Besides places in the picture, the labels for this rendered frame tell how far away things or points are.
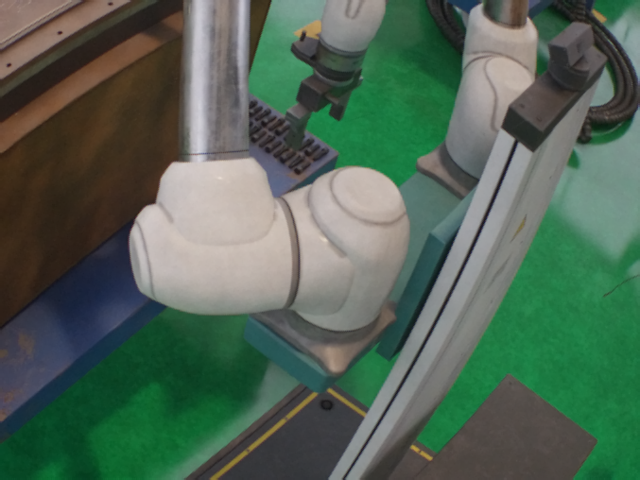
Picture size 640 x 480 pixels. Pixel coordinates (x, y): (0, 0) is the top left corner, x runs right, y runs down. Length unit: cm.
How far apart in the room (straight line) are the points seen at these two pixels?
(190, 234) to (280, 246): 12
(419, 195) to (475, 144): 15
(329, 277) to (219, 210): 18
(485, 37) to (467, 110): 19
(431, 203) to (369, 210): 46
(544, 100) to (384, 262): 35
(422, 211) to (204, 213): 56
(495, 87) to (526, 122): 46
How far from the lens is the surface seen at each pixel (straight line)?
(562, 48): 140
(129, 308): 244
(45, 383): 229
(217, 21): 146
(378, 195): 149
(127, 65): 212
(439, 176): 194
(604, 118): 459
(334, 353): 162
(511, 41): 195
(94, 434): 296
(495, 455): 217
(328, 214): 146
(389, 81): 425
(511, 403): 226
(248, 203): 144
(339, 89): 197
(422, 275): 162
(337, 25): 183
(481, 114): 183
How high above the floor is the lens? 257
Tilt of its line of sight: 46 degrees down
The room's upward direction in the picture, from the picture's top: 18 degrees clockwise
